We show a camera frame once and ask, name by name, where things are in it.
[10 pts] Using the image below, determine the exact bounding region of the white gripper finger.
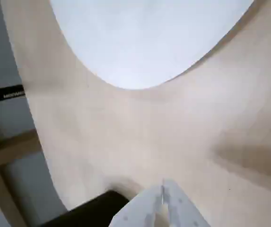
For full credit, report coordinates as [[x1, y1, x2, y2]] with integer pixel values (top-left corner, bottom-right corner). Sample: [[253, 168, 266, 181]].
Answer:
[[111, 184, 164, 227], [162, 178, 211, 227]]

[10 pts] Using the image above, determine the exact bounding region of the white paper plate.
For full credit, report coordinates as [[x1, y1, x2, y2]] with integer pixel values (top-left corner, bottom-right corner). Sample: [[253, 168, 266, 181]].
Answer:
[[49, 0, 254, 90]]

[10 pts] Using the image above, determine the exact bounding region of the black bar with white print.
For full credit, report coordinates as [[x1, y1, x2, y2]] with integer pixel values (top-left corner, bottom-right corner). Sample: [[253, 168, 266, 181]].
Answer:
[[0, 84, 26, 105]]

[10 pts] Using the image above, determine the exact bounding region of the wooden frame partition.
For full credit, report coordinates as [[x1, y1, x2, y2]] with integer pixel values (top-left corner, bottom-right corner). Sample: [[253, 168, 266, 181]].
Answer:
[[0, 129, 44, 227]]

